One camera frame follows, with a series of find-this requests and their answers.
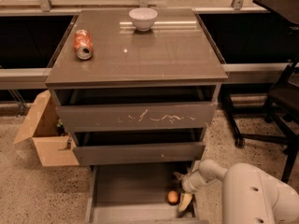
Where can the black office chair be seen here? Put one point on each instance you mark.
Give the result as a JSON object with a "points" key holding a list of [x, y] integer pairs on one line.
{"points": [[282, 100]]}

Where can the orange fruit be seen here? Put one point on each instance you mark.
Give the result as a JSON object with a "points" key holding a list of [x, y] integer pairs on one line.
{"points": [[172, 197]]}

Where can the grey drawer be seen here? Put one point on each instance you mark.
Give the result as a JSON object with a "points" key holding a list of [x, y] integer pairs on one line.
{"points": [[137, 194], [125, 109], [139, 146]]}

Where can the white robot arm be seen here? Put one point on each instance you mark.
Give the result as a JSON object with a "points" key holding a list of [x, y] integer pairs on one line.
{"points": [[249, 194]]}

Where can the metal window railing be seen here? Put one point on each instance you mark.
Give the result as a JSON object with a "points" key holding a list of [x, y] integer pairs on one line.
{"points": [[30, 78]]}

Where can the red soda can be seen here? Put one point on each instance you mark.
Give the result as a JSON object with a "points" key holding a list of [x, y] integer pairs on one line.
{"points": [[83, 44]]}

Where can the brown cardboard box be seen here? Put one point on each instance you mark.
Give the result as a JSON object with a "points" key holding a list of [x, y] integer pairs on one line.
{"points": [[41, 127]]}

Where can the grey bottom drawer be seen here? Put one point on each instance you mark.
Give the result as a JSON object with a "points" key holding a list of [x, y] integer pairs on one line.
{"points": [[137, 194]]}

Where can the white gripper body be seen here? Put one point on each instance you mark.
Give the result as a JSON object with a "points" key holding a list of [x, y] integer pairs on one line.
{"points": [[189, 183]]}

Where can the grey top drawer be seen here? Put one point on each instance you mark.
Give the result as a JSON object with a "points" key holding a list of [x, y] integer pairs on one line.
{"points": [[125, 109]]}

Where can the white bowl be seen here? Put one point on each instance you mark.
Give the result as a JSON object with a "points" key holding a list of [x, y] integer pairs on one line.
{"points": [[143, 18]]}

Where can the grey middle drawer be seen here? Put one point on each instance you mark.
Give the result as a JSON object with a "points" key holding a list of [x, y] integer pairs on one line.
{"points": [[139, 146]]}

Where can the grey drawer cabinet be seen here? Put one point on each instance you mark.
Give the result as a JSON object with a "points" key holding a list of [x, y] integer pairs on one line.
{"points": [[173, 53]]}

